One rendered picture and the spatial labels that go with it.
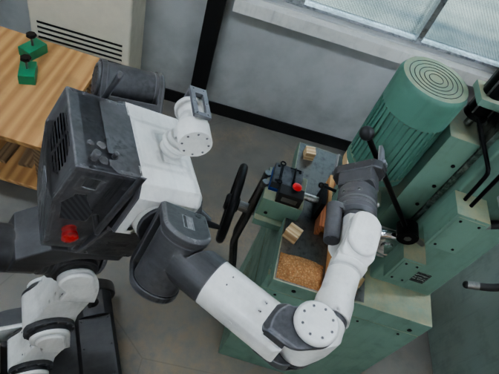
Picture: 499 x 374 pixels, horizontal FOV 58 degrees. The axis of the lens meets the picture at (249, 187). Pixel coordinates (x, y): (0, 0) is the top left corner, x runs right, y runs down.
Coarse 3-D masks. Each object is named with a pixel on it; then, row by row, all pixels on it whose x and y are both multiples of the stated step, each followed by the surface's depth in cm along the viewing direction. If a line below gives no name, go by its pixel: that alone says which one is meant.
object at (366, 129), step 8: (368, 128) 101; (360, 136) 102; (368, 136) 101; (368, 144) 104; (376, 152) 105; (392, 192) 114; (392, 200) 116; (400, 216) 120; (400, 224) 124; (408, 224) 123; (416, 224) 124; (400, 232) 123; (408, 232) 122; (416, 232) 122; (400, 240) 125; (408, 240) 124; (416, 240) 123
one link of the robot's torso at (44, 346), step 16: (16, 336) 154; (32, 336) 127; (48, 336) 128; (64, 336) 132; (16, 352) 151; (32, 352) 146; (48, 352) 150; (16, 368) 149; (32, 368) 151; (48, 368) 158
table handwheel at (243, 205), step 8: (240, 168) 148; (240, 176) 144; (240, 184) 142; (232, 192) 141; (240, 192) 141; (232, 200) 140; (240, 200) 153; (224, 208) 153; (232, 208) 140; (240, 208) 153; (224, 216) 142; (232, 216) 141; (224, 224) 142; (224, 232) 144; (216, 240) 151
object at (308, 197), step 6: (324, 192) 143; (306, 198) 145; (312, 198) 145; (318, 198) 145; (324, 198) 142; (318, 204) 144; (324, 204) 140; (318, 210) 143; (312, 216) 147; (318, 216) 145
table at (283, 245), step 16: (304, 144) 169; (304, 160) 163; (320, 160) 166; (304, 176) 159; (320, 176) 161; (304, 208) 150; (272, 224) 146; (288, 224) 144; (304, 224) 146; (304, 240) 142; (320, 240) 143; (304, 256) 138; (320, 256) 139; (272, 272) 135; (272, 288) 135; (288, 288) 133; (304, 288) 131
